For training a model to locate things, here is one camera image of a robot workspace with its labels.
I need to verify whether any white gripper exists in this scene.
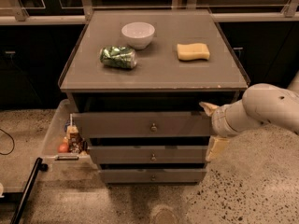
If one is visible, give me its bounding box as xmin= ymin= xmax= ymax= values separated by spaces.
xmin=199 ymin=102 xmax=238 ymax=162

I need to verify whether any grey top drawer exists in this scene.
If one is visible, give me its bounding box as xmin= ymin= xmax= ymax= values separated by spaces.
xmin=73 ymin=112 xmax=214 ymax=138

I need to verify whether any grey drawer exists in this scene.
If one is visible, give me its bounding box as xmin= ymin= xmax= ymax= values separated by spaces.
xmin=99 ymin=168 xmax=206 ymax=184
xmin=73 ymin=112 xmax=214 ymax=138
xmin=89 ymin=146 xmax=207 ymax=164

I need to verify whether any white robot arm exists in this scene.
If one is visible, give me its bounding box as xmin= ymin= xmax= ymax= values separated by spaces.
xmin=199 ymin=83 xmax=299 ymax=161

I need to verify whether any grey bottom drawer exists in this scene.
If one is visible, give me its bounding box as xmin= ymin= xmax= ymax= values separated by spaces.
xmin=99 ymin=168 xmax=206 ymax=184

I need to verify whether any grey middle drawer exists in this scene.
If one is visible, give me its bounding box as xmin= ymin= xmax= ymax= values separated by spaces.
xmin=89 ymin=146 xmax=207 ymax=164

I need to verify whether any grey drawer cabinet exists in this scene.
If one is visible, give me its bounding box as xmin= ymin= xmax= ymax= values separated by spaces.
xmin=59 ymin=10 xmax=249 ymax=171

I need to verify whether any yellow sponge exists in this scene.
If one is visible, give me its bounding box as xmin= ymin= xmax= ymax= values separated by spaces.
xmin=177 ymin=43 xmax=210 ymax=61

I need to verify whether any crushed green can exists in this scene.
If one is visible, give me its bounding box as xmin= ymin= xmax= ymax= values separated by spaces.
xmin=99 ymin=46 xmax=137 ymax=69

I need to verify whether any white bowl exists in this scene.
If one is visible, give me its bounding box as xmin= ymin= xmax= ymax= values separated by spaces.
xmin=121 ymin=22 xmax=155 ymax=49

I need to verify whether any brown snack box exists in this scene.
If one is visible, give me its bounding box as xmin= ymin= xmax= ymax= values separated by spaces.
xmin=66 ymin=126 xmax=83 ymax=153

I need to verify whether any orange round fruit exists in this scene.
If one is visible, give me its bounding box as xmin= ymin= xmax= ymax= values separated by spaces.
xmin=58 ymin=143 xmax=69 ymax=153

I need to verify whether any clear plastic bin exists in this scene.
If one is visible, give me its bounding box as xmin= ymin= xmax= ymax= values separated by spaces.
xmin=41 ymin=99 xmax=91 ymax=162

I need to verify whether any black pole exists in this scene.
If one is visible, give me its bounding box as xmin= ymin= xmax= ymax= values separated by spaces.
xmin=10 ymin=157 xmax=48 ymax=224

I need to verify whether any black cable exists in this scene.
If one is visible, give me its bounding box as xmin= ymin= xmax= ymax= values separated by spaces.
xmin=0 ymin=128 xmax=16 ymax=156

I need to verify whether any metal railing frame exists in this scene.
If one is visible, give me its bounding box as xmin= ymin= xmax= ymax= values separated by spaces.
xmin=0 ymin=0 xmax=299 ymax=24

